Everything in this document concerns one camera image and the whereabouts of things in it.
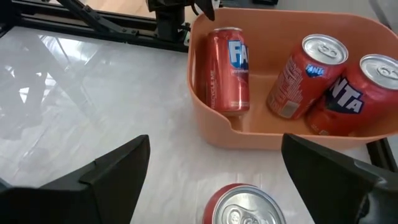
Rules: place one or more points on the red Fanta soda can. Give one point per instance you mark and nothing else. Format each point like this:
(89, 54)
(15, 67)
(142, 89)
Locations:
(228, 68)
(354, 99)
(306, 76)
(244, 205)

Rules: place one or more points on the orange plastic bin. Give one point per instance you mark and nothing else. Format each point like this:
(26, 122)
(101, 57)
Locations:
(280, 25)

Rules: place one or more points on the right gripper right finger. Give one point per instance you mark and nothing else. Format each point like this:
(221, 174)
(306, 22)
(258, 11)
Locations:
(335, 193)

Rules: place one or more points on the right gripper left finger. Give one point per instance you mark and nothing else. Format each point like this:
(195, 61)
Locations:
(93, 193)

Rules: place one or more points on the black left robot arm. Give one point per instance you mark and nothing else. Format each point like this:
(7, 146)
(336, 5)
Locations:
(169, 25)

